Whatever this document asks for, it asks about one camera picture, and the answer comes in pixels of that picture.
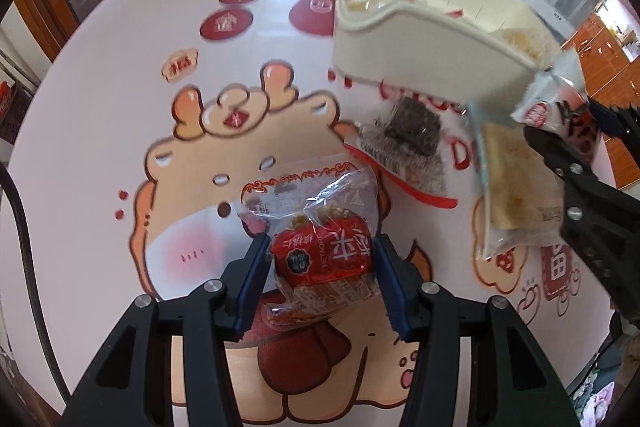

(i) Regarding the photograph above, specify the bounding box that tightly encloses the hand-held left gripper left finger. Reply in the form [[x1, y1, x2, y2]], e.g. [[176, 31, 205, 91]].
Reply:
[[60, 232, 273, 427]]

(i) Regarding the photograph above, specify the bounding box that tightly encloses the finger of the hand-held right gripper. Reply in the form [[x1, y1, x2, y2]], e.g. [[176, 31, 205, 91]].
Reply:
[[524, 122, 640, 323], [587, 97, 640, 140]]

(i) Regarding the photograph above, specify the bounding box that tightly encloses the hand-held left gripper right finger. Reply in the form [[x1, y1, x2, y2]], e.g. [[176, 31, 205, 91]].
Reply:
[[372, 234, 581, 427]]

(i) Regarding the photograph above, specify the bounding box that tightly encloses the small red walnut snack packet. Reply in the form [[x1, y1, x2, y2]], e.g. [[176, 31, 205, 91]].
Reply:
[[237, 167, 383, 330]]

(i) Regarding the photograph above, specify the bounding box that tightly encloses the red and white snack packet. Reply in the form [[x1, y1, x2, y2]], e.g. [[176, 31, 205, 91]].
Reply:
[[510, 47, 603, 162]]

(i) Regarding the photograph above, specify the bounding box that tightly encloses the white plastic storage tray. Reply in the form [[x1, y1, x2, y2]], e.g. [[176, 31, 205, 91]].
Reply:
[[332, 0, 608, 128]]

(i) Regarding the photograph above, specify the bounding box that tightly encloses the clear cracker packet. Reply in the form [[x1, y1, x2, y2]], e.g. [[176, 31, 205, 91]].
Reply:
[[467, 99, 568, 260]]

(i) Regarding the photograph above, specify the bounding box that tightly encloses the orange wooden cabinet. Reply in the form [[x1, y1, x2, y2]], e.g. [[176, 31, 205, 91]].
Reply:
[[560, 14, 640, 188]]

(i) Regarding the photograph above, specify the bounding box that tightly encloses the dark brown cake packet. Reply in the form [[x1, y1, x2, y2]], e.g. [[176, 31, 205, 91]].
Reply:
[[345, 99, 458, 210]]

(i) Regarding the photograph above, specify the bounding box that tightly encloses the cartoon printed tablecloth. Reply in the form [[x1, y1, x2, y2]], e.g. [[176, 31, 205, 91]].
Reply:
[[0, 0, 621, 427]]

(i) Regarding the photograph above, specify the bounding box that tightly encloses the patterned cloth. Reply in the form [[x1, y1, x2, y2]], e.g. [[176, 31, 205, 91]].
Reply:
[[570, 342, 640, 427]]

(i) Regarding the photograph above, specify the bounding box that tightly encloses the red box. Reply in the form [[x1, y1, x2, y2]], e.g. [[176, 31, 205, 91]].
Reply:
[[0, 79, 18, 120]]

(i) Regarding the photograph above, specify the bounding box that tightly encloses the black cable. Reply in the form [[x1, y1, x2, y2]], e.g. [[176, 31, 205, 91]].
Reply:
[[0, 162, 71, 408]]

